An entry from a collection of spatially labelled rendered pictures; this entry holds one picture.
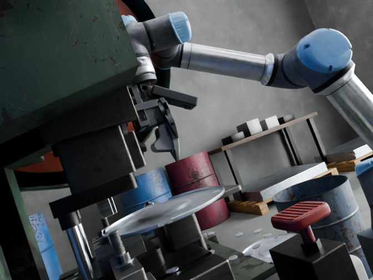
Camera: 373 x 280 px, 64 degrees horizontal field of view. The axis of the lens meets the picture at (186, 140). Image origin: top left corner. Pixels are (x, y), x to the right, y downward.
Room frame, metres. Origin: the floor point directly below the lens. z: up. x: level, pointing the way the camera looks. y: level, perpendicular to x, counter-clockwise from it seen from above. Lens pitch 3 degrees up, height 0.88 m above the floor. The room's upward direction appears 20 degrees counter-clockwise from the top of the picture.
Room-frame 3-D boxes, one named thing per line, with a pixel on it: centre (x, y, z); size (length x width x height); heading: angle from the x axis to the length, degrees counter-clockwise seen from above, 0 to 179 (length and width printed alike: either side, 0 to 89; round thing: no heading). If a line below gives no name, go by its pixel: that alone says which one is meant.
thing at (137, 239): (0.64, 0.22, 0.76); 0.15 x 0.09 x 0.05; 21
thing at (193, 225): (0.70, 0.06, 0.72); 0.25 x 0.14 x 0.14; 111
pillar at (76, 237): (0.54, 0.25, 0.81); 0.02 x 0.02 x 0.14
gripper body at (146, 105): (0.70, 0.06, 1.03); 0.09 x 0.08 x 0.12; 111
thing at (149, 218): (0.69, 0.10, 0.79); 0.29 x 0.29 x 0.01
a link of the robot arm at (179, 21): (0.74, -0.05, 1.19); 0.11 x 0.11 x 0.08; 9
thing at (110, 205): (0.65, 0.21, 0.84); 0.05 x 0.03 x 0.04; 21
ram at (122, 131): (0.66, 0.18, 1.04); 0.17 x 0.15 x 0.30; 111
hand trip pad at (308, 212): (0.41, -0.11, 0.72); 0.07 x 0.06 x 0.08; 111
